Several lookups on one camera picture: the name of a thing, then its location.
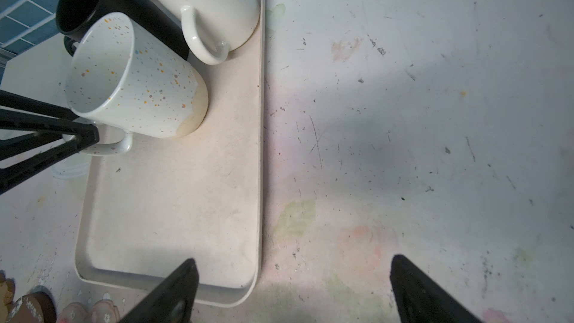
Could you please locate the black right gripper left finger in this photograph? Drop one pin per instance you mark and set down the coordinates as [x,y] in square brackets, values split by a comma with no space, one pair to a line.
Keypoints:
[172,300]

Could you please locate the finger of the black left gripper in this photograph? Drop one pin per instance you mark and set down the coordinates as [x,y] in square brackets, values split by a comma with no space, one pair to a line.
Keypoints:
[43,123]
[19,172]

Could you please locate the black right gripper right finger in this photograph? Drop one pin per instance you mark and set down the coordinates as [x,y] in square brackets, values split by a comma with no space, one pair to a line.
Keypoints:
[420,299]

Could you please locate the white speckled mug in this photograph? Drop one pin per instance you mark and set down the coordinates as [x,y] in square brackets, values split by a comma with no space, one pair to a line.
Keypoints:
[124,77]

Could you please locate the brown paw shaped coaster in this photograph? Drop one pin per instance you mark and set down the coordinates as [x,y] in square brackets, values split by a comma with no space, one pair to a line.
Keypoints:
[7,287]

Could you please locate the glossy brown scratched coaster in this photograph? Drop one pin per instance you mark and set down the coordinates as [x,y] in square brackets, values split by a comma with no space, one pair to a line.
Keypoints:
[36,307]

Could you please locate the pink flower silicone coaster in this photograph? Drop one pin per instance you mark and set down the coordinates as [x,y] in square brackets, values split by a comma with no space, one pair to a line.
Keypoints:
[103,311]

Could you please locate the beige serving tray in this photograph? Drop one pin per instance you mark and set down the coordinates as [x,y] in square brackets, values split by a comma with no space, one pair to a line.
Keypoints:
[200,196]

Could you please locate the black mug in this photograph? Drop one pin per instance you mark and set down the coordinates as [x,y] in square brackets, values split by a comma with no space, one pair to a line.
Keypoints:
[75,17]

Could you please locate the white mug red inside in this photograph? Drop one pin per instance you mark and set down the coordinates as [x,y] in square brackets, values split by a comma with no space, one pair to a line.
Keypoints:
[214,28]

